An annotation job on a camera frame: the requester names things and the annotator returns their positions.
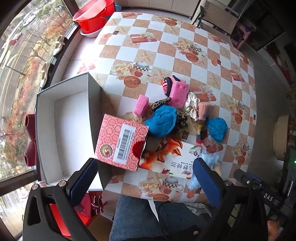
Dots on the person's leg in jeans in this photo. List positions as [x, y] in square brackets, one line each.
[138, 217]

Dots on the large pink foam block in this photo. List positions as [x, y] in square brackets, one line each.
[179, 92]

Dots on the white orange flat box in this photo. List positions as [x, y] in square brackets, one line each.
[171, 160]

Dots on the leopard print scrunchie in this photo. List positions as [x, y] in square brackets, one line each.
[160, 103]

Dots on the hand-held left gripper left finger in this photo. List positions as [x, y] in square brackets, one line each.
[82, 180]

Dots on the checkered printed tablecloth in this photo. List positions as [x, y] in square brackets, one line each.
[161, 41]

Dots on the white plastic basin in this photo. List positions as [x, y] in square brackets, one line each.
[89, 34]

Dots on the dark red slipper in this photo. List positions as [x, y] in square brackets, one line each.
[30, 124]
[30, 153]

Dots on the black tripod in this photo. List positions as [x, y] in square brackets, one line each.
[200, 17]

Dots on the large blue fluffy cloth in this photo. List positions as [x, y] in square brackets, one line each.
[161, 120]

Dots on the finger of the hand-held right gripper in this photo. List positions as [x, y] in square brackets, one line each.
[248, 178]

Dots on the red patterned box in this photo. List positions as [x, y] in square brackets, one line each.
[120, 141]

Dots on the person's right hand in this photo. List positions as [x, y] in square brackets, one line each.
[274, 228]

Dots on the small blue fluffy cloth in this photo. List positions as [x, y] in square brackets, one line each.
[216, 128]

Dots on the small colourful doll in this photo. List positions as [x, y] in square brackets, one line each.
[200, 136]

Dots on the red plastic stool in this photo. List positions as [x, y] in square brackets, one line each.
[57, 217]

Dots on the pink knit cloth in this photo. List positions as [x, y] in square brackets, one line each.
[205, 110]

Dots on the red plastic bucket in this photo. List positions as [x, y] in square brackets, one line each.
[92, 25]

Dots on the small pink foam sponge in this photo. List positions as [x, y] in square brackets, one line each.
[141, 105]

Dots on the navy red striped knit cloth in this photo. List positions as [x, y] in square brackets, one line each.
[167, 85]

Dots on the cream polka dot scrunchie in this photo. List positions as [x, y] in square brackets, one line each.
[190, 106]

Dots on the white shoe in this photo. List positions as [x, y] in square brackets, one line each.
[58, 45]
[45, 74]

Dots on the large grey cardboard box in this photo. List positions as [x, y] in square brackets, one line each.
[69, 129]

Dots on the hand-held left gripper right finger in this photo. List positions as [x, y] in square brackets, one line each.
[207, 183]

